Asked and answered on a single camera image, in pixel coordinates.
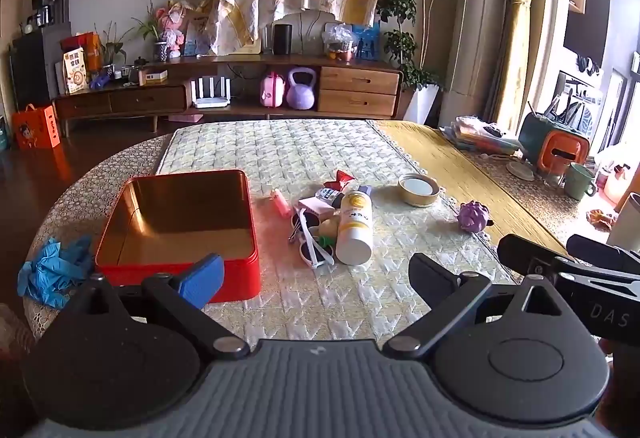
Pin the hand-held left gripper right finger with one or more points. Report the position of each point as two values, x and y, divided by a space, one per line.
430 275

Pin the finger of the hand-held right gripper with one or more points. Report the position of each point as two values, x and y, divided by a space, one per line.
525 253
605 255

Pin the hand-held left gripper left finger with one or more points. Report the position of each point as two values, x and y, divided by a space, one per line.
202 278

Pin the purple spiky toy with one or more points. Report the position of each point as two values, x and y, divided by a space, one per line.
472 216

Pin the red tin box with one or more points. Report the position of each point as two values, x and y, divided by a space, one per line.
175 218

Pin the tape roll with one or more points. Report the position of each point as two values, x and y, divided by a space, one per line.
419 199

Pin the white bottle yellow label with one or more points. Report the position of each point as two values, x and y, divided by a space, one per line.
354 228

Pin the white sunglasses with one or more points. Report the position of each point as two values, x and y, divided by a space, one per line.
312 254

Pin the white cylinder container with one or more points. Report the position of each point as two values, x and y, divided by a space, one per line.
627 223

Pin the pink bottle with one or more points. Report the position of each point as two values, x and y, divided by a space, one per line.
617 183

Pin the green mug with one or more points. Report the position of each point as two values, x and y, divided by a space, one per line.
577 180

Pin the yellow table cover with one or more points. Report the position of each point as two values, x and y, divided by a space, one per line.
475 178

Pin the pink tube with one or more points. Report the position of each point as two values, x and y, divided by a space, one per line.
281 204

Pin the cream bulb-shaped toy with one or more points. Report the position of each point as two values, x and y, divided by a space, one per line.
330 225

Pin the stack of books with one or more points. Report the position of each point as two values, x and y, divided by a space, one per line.
480 138

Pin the red snack wrapper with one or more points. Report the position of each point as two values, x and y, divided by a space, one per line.
342 179

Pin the black item white label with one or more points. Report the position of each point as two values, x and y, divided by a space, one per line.
327 194

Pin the small pink box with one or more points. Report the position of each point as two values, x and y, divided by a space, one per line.
315 207

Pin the blue gloves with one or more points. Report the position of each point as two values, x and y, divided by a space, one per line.
50 268

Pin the quilted pale mat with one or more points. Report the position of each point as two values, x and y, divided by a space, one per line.
300 153

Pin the flat pink item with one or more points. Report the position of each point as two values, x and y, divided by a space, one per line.
185 118

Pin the white planter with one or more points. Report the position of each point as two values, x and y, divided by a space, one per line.
422 103

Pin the white router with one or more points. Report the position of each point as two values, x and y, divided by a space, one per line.
211 93

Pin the pink toy case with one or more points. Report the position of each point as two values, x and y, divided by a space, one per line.
272 90

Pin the small yellow white box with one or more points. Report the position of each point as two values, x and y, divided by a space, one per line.
152 78

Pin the purple kettlebell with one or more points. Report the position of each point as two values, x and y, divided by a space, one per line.
301 95

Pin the wooden TV cabinet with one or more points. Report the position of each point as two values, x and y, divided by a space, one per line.
225 68

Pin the blue toy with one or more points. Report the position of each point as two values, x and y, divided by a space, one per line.
99 80

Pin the orange gift box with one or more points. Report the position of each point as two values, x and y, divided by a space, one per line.
35 128

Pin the plant in patterned pot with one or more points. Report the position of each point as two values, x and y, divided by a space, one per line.
160 50

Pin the beige curtain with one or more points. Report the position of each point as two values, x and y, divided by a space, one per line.
520 18

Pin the blue picture box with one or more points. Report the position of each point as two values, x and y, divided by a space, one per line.
367 43

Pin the white orange snack box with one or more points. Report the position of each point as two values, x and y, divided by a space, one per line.
76 70

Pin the small potted plant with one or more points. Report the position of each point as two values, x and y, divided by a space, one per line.
112 48

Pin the black speaker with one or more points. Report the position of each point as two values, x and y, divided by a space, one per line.
282 39

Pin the pink plush doll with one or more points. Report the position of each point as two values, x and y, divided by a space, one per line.
172 28

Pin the clear plastic bag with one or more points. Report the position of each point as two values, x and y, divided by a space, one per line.
337 40

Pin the orange paper bag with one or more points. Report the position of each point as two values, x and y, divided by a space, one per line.
85 45

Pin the black cabinet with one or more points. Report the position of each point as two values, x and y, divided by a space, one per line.
35 68

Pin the tall green plant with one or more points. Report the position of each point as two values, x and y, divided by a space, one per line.
400 3

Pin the black coffee machine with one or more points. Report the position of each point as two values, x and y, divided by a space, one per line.
50 8

